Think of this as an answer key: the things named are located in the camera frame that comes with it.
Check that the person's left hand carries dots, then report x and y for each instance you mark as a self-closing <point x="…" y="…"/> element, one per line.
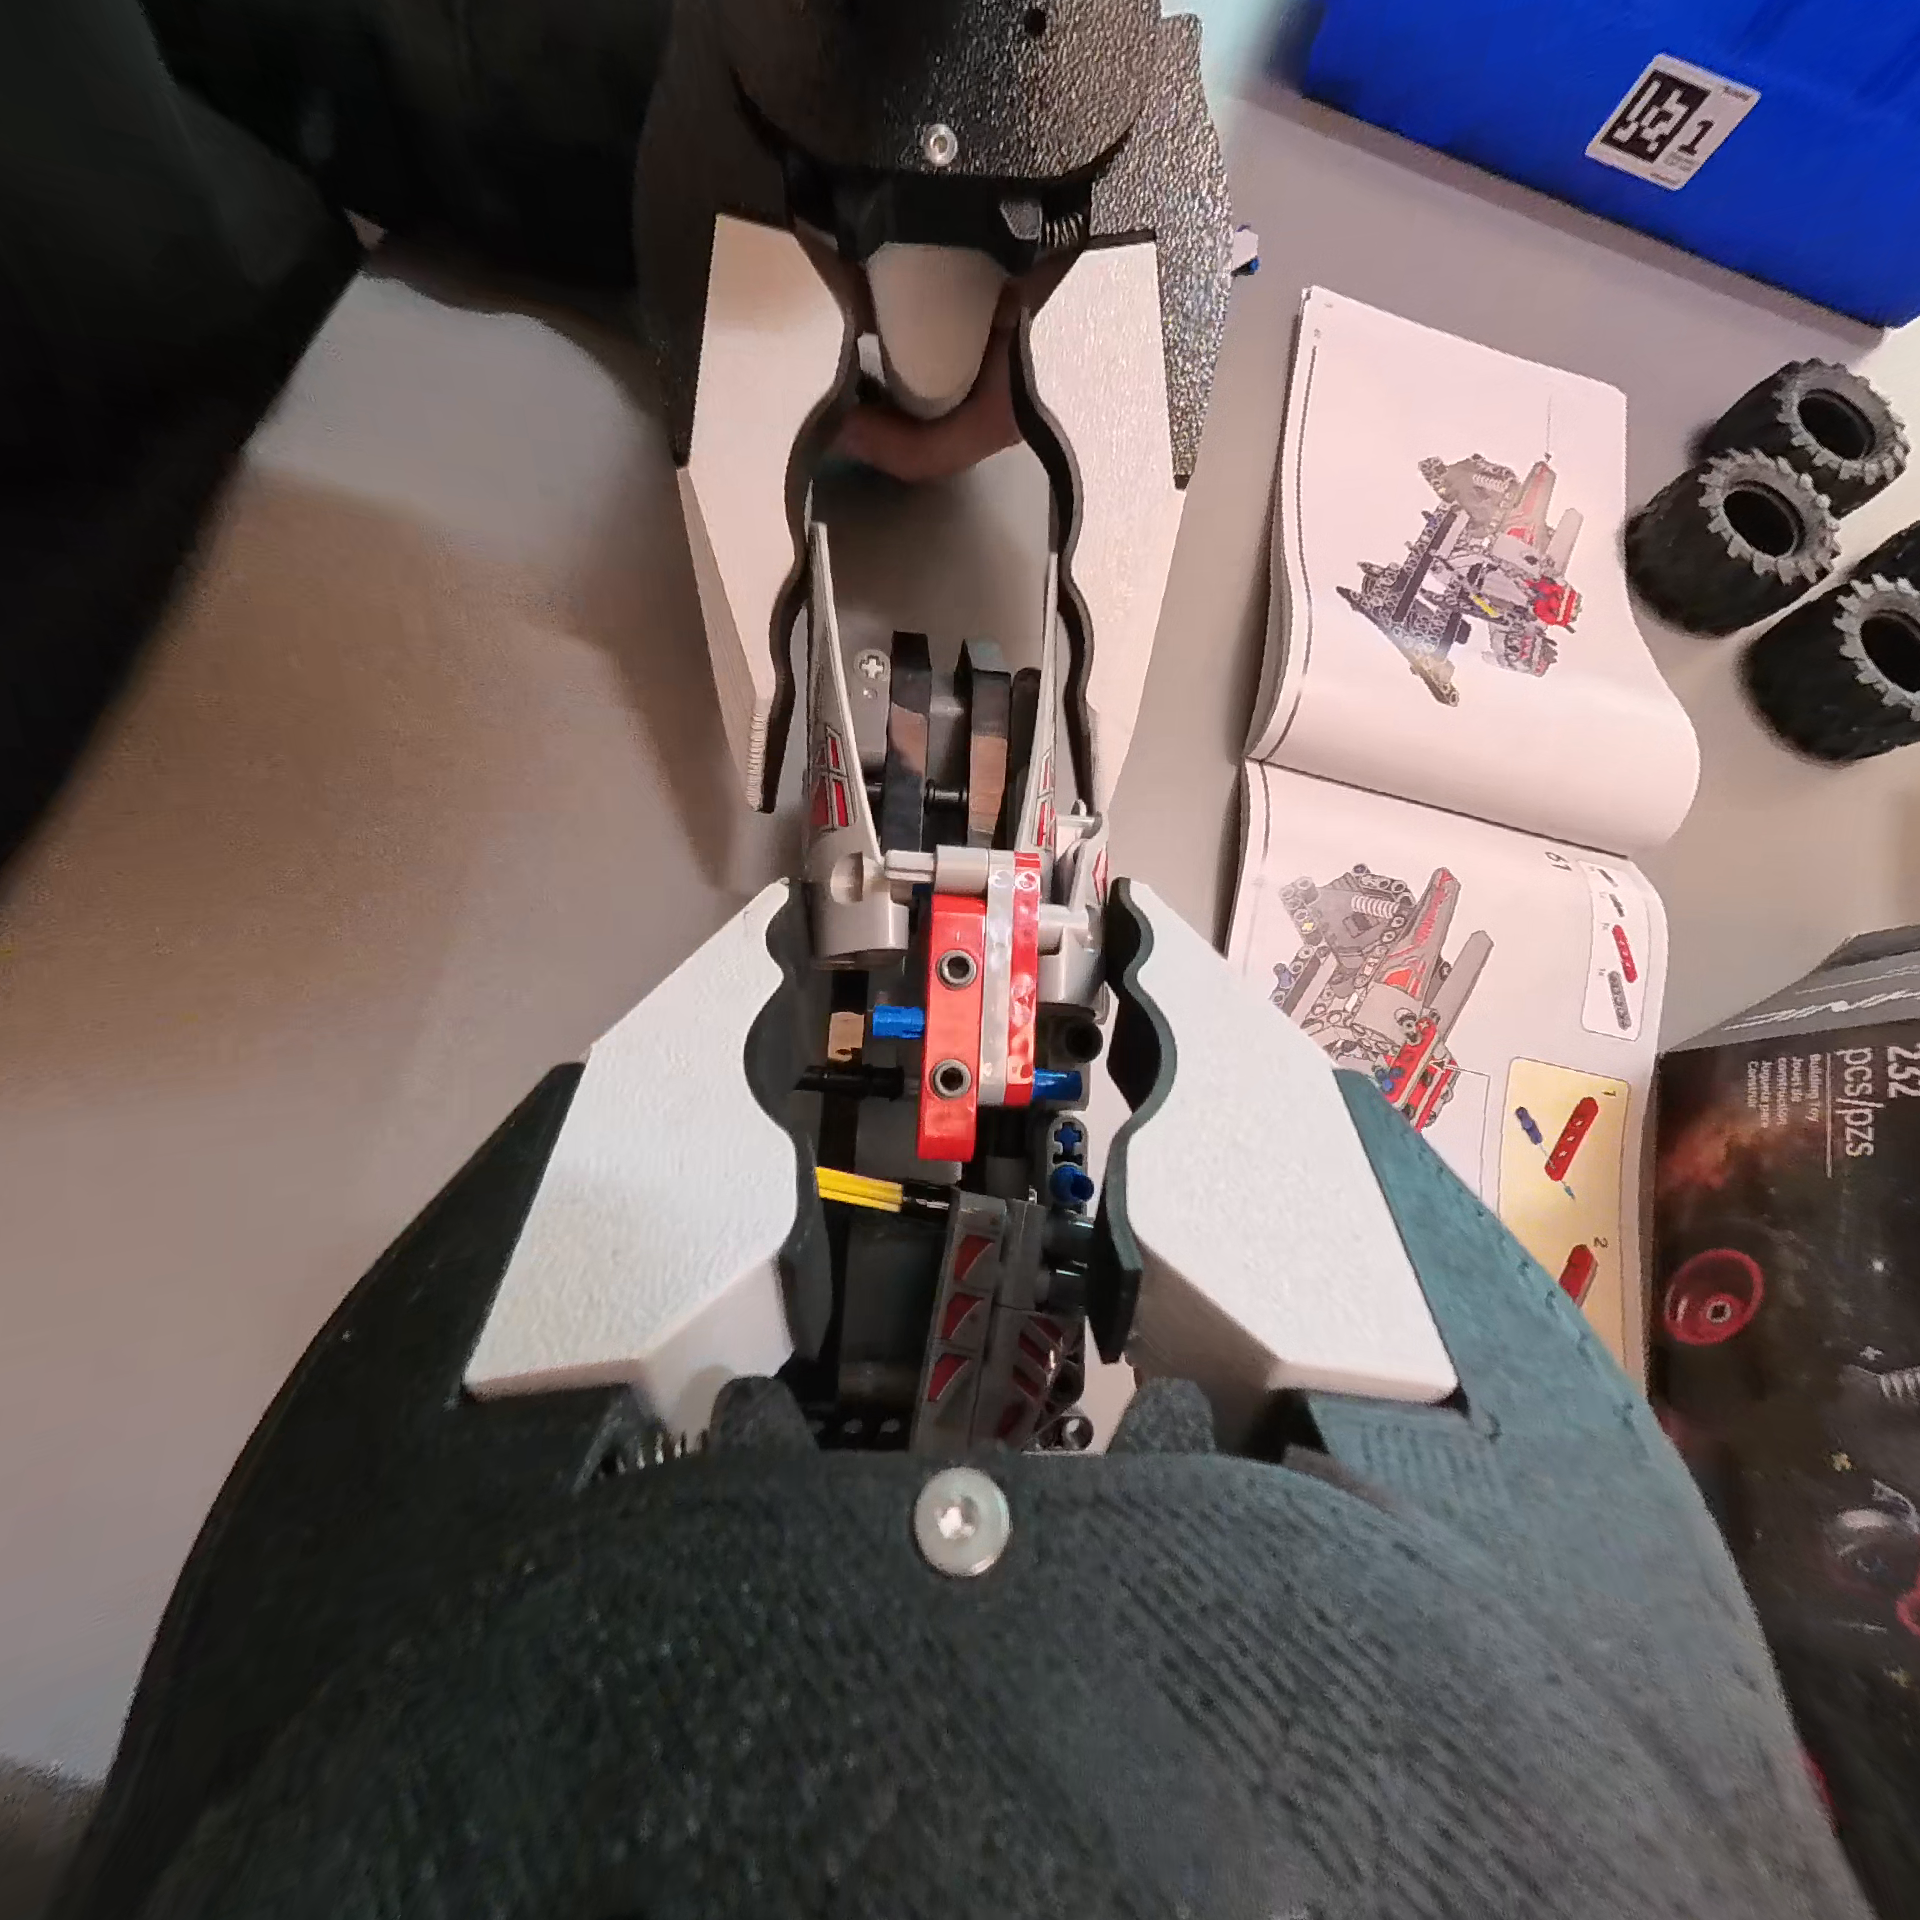
<point x="921" y="448"/>

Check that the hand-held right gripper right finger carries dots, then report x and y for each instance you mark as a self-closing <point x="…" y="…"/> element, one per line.
<point x="1283" y="1201"/>

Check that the person's left forearm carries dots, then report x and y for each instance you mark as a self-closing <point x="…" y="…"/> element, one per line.
<point x="149" y="301"/>

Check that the grey red brick truck model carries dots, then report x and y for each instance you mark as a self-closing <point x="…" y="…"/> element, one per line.
<point x="962" y="988"/>

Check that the blue plastic bin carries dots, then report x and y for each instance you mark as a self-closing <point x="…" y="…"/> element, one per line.
<point x="1425" y="60"/>

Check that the white printed marker tag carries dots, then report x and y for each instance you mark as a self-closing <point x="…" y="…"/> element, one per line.
<point x="1656" y="120"/>

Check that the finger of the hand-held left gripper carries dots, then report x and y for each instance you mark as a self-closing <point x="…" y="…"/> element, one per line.
<point x="750" y="421"/>
<point x="1117" y="448"/>

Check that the grey desk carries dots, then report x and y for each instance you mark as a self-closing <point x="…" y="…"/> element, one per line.
<point x="376" y="900"/>

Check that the black toy set box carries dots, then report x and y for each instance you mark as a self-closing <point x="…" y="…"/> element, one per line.
<point x="1802" y="1201"/>

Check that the open instruction booklet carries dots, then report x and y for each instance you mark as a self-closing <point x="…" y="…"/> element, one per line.
<point x="1502" y="448"/>

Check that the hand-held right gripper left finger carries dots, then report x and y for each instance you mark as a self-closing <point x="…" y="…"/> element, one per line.
<point x="645" y="1201"/>

